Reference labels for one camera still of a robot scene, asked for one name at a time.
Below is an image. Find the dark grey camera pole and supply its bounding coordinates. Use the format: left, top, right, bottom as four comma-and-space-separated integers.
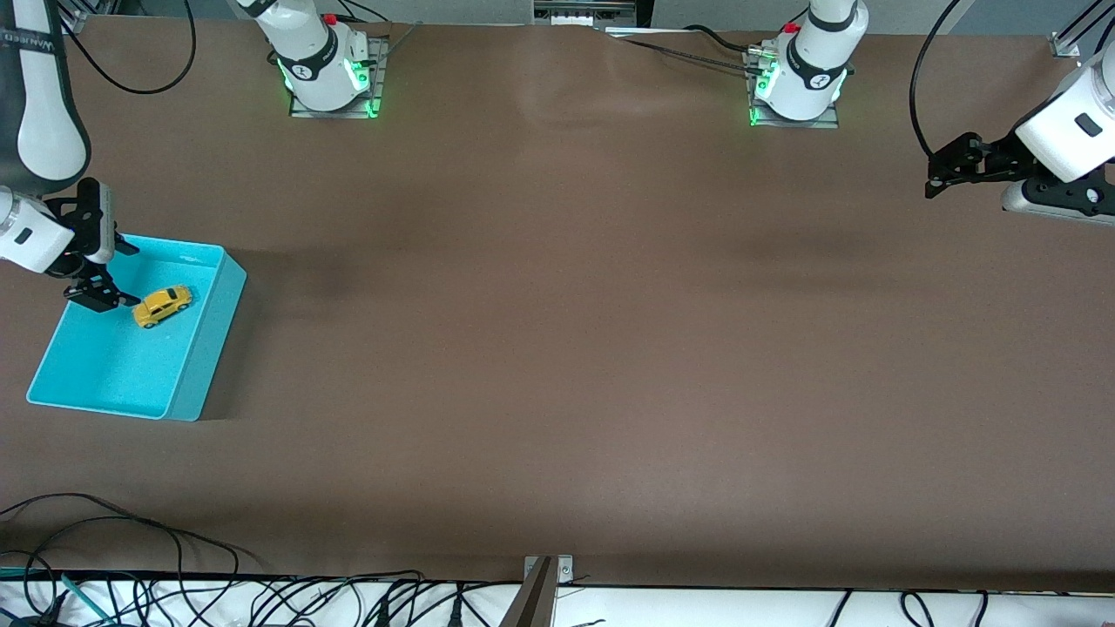
499, 557, 555, 627

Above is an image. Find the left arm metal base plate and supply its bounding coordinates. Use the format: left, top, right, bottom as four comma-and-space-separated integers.
745, 48, 841, 130

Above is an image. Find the black base power cable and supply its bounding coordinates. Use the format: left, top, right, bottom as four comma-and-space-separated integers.
684, 24, 759, 55

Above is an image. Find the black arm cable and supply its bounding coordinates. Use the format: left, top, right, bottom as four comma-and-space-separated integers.
52, 0, 197, 95
910, 0, 972, 162

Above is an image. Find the long black floor cable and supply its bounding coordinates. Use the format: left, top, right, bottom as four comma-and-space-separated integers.
0, 493, 240, 627

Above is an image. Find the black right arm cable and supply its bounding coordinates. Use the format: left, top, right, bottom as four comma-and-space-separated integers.
52, 0, 197, 95

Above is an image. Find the looped black floor cable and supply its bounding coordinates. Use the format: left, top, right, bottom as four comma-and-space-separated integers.
22, 518, 188, 627

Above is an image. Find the grey metal clamp bracket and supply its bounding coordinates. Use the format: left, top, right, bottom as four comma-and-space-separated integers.
524, 555, 575, 586

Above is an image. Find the grey metal device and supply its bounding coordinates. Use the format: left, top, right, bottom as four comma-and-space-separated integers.
533, 0, 652, 27

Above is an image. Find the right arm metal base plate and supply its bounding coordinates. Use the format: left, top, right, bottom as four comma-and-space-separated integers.
289, 35, 389, 119

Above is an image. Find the yellow beetle toy car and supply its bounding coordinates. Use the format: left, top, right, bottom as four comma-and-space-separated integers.
132, 285, 193, 329

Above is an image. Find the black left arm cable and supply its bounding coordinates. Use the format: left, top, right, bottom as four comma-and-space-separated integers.
910, 0, 972, 162

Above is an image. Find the thin black rod cable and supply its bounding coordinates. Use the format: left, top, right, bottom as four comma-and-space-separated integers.
623, 38, 754, 72

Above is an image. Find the turquoise plastic bin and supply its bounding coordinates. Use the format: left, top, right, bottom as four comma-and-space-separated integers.
26, 235, 248, 422

